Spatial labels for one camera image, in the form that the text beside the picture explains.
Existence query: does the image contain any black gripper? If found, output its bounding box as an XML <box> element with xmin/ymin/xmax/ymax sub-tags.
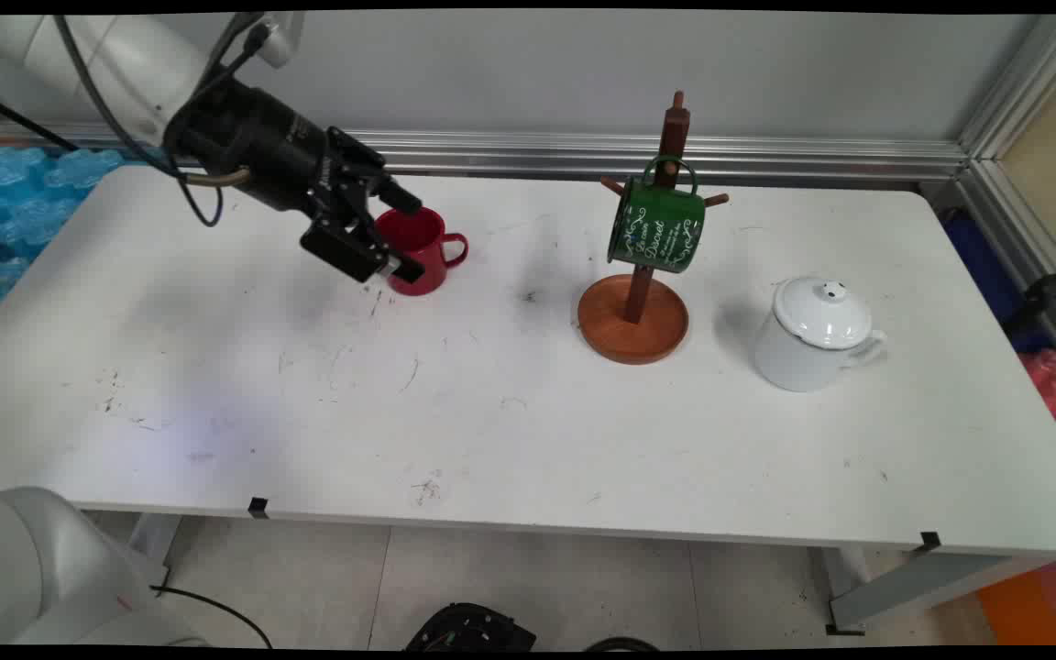
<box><xmin>164</xmin><ymin>78</ymin><xmax>427</xmax><ymax>284</ymax></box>

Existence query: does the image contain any green enamel mug white lettering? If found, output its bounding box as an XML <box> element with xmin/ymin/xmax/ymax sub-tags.
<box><xmin>608</xmin><ymin>156</ymin><xmax>707</xmax><ymax>274</ymax></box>

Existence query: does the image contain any red enamel mug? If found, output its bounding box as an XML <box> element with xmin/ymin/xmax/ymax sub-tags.
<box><xmin>374</xmin><ymin>206</ymin><xmax>469</xmax><ymax>297</ymax></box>

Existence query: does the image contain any brown wooden mug tree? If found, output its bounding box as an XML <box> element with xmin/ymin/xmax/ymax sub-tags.
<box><xmin>577</xmin><ymin>90</ymin><xmax>731</xmax><ymax>366</ymax></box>

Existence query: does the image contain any blue bubble wrap sheet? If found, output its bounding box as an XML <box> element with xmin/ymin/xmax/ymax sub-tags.
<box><xmin>0</xmin><ymin>147</ymin><xmax>126</xmax><ymax>336</ymax></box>

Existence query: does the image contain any black device on floor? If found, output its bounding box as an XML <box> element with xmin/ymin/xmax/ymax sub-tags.
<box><xmin>404</xmin><ymin>602</ymin><xmax>538</xmax><ymax>652</ymax></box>

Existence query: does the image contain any white enamel pot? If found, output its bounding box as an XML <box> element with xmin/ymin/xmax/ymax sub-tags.
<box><xmin>753</xmin><ymin>307</ymin><xmax>888</xmax><ymax>393</ymax></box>

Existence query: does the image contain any white enamel pot lid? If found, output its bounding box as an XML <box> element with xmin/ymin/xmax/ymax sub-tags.
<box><xmin>774</xmin><ymin>277</ymin><xmax>874</xmax><ymax>350</ymax></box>

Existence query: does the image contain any blue container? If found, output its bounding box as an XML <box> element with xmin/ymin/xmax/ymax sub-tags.
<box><xmin>940</xmin><ymin>209</ymin><xmax>1051</xmax><ymax>354</ymax></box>

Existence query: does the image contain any grey slanted table leg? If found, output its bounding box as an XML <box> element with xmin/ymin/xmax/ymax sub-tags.
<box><xmin>826</xmin><ymin>548</ymin><xmax>1056</xmax><ymax>635</ymax></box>

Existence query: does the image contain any red plastic bag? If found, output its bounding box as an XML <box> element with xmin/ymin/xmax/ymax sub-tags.
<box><xmin>1018</xmin><ymin>348</ymin><xmax>1056</xmax><ymax>473</ymax></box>

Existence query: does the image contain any orange box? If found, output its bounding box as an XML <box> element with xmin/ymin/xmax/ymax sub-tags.
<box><xmin>977</xmin><ymin>559</ymin><xmax>1056</xmax><ymax>647</ymax></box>

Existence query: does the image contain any black cable with braided end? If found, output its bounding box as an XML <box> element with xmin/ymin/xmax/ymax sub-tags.
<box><xmin>53</xmin><ymin>14</ymin><xmax>249</xmax><ymax>228</ymax></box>

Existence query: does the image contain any thin black cable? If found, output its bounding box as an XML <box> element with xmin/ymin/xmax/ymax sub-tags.
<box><xmin>0</xmin><ymin>89</ymin><xmax>80</xmax><ymax>152</ymax></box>

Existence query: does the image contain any black floor cable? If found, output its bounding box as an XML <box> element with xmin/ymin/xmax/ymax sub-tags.
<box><xmin>150</xmin><ymin>585</ymin><xmax>272</xmax><ymax>650</ymax></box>

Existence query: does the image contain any long aluminium frame rail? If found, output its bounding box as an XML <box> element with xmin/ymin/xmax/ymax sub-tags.
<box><xmin>0</xmin><ymin>124</ymin><xmax>969</xmax><ymax>184</ymax></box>

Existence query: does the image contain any aluminium frame corner post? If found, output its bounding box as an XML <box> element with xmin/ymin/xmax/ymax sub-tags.
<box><xmin>954</xmin><ymin>14</ymin><xmax>1056</xmax><ymax>386</ymax></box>

